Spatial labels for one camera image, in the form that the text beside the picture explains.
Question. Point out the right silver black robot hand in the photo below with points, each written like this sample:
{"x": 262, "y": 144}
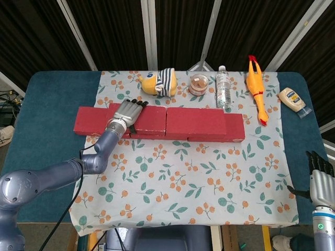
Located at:
{"x": 323, "y": 188}

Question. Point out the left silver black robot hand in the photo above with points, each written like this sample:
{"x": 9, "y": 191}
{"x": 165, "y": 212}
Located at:
{"x": 128, "y": 112}

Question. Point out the red brick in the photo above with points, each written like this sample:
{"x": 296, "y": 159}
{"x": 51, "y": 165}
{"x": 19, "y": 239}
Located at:
{"x": 151, "y": 120}
{"x": 89, "y": 120}
{"x": 196, "y": 123}
{"x": 235, "y": 125}
{"x": 157, "y": 137}

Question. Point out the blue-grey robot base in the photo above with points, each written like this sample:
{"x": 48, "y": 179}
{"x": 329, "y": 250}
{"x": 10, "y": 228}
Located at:
{"x": 162, "y": 240}

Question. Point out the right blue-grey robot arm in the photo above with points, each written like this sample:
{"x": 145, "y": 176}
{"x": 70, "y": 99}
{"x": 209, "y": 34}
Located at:
{"x": 324, "y": 230}

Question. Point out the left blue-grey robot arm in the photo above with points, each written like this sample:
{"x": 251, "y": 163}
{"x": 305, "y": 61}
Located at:
{"x": 104, "y": 146}

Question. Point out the yellow plush toy striped cloth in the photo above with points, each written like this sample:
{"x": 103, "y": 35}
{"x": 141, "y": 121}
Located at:
{"x": 149, "y": 83}

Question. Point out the white sneaker shoe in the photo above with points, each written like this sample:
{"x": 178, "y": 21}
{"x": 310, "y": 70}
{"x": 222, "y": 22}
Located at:
{"x": 5, "y": 136}
{"x": 281, "y": 243}

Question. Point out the clear jar orange contents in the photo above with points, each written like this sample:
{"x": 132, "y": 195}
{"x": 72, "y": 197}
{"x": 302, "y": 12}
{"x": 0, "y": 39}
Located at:
{"x": 199, "y": 85}

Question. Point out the yellow table leg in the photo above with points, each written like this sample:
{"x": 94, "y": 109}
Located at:
{"x": 92, "y": 243}
{"x": 266, "y": 239}

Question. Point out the floral orange berry tablecloth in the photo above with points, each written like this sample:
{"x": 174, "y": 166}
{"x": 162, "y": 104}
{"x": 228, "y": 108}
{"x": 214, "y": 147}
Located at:
{"x": 183, "y": 170}

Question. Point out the teal felt table cover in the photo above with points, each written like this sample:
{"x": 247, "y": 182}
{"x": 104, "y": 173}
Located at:
{"x": 47, "y": 104}

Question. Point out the grey tripod stand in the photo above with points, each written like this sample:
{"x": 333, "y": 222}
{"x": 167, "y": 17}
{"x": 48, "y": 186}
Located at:
{"x": 201, "y": 65}

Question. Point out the cream mayonnaise squeeze bottle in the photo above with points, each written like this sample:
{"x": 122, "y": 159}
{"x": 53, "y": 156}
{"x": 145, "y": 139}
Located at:
{"x": 291, "y": 98}

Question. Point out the clear plastic water bottle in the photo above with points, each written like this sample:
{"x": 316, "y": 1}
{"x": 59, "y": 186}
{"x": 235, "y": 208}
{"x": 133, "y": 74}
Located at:
{"x": 223, "y": 89}

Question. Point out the brown cardboard box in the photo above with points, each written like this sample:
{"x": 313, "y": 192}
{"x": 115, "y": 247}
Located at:
{"x": 229, "y": 239}

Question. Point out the yellow rubber chicken toy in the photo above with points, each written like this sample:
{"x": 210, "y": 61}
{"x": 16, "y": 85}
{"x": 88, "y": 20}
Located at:
{"x": 255, "y": 82}

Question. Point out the white frame bar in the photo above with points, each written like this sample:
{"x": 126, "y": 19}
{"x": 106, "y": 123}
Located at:
{"x": 13, "y": 85}
{"x": 328, "y": 128}

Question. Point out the white double partition post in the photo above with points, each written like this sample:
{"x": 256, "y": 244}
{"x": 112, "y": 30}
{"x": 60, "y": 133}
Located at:
{"x": 149, "y": 34}

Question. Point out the white partition frame post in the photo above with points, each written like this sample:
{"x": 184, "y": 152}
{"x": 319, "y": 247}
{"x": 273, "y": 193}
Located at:
{"x": 295, "y": 34}
{"x": 78, "y": 36}
{"x": 213, "y": 28}

